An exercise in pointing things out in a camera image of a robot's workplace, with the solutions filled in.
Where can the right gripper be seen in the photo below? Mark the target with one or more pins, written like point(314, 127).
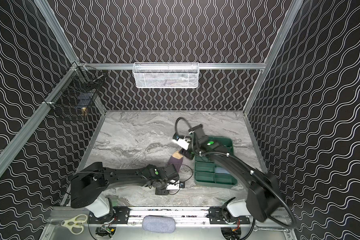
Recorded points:
point(188, 150)

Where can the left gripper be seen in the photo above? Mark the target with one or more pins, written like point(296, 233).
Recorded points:
point(162, 190)

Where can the purple sock tan toe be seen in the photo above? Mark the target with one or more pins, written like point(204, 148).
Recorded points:
point(176, 159)

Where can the green compartment tray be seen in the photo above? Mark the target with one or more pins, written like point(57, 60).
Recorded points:
point(204, 174)

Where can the blue sock orange cuff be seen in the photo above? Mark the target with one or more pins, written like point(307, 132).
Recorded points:
point(220, 170)

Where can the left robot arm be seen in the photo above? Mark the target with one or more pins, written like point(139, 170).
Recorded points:
point(88, 185)

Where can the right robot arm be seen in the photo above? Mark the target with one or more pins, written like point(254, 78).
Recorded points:
point(263, 197)

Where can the grey cloth pad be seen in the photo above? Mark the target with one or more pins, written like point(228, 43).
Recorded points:
point(159, 224)

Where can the silver combination wrench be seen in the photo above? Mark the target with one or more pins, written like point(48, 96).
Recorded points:
point(274, 229)

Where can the brass padlock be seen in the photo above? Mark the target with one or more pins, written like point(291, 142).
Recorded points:
point(84, 112)

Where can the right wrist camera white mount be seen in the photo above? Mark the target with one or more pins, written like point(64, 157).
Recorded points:
point(182, 141)

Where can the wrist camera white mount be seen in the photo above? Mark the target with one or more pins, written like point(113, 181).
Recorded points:
point(182, 141)
point(174, 186)

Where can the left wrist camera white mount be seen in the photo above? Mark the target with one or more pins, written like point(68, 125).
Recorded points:
point(174, 186)

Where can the front aluminium rail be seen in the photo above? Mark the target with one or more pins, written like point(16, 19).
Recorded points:
point(183, 216)

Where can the white wire basket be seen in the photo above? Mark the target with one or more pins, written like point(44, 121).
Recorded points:
point(166, 75)

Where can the black wire basket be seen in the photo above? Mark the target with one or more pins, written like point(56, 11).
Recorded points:
point(80, 90)

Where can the aluminium frame profile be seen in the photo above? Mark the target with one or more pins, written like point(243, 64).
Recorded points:
point(53, 23)

